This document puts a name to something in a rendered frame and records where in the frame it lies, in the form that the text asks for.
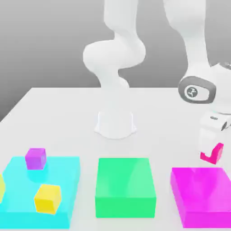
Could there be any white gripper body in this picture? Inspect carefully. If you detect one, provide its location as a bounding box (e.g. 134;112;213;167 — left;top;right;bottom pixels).
199;110;231;132

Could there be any small red cube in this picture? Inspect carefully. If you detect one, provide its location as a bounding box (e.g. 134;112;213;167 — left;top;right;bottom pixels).
199;142;225;165

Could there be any small yellow cube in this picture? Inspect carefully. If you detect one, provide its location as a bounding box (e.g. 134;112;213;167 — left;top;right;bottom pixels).
34;184;61;215

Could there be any small purple cube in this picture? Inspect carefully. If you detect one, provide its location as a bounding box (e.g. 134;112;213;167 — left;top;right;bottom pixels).
24;148;47;171

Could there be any small lime cube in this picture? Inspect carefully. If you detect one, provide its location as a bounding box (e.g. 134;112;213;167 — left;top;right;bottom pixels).
0;173;6;203

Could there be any large magenta box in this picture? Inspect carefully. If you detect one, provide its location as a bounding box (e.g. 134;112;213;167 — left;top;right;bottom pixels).
170;167;231;229

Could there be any large green box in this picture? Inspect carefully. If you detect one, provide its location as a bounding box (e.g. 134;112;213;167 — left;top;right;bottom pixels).
95;157;157;219

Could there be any large cyan box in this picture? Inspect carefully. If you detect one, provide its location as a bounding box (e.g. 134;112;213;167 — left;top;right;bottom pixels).
0;156;80;230

